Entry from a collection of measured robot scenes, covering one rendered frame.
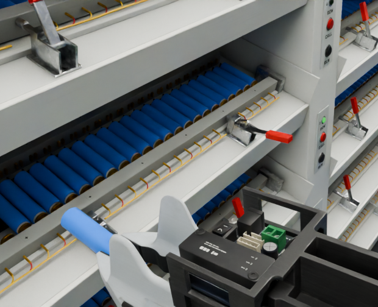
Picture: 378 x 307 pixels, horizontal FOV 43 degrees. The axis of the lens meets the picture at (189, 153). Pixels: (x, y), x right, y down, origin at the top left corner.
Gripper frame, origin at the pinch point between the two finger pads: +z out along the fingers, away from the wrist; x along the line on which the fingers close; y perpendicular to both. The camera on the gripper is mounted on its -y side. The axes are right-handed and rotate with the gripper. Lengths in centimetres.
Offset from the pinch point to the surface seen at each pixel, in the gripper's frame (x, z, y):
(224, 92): -38.0, 19.2, -5.0
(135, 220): -11.5, 13.1, -9.2
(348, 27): -77, 16, -6
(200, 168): -23.9, 13.4, -9.1
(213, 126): -30.2, 15.6, -6.3
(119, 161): -15.6, 18.9, -5.1
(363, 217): -98, 19, -68
